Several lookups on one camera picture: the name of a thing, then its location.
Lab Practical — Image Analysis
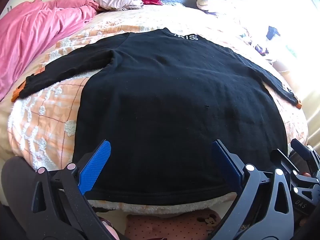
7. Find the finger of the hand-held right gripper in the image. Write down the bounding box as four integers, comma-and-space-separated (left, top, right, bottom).
291, 138, 320, 173
271, 149, 300, 188

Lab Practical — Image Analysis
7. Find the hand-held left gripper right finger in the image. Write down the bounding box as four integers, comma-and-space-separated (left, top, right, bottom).
211, 139, 294, 240

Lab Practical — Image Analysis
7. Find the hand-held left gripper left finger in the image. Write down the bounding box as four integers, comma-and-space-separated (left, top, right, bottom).
31, 139, 118, 240

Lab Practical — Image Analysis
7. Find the black sweater with orange cuffs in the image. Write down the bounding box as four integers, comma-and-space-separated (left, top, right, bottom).
19, 27, 303, 207

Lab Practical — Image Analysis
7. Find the person's left hand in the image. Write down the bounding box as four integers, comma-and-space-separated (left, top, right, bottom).
100, 217, 122, 240

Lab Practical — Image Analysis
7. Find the orange and white fleece blanket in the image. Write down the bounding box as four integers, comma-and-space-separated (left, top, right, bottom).
6, 4, 309, 220

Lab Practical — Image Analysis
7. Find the pink dotted pajamas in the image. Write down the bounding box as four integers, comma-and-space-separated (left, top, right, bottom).
125, 211, 223, 240

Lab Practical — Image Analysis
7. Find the pink duvet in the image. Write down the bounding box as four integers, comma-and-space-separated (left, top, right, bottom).
0, 0, 100, 100

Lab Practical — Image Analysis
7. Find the pale mauve garment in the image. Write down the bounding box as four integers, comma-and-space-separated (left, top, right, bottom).
94, 0, 144, 12

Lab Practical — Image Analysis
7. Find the red cloth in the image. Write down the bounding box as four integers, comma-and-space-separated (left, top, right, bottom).
137, 0, 163, 6

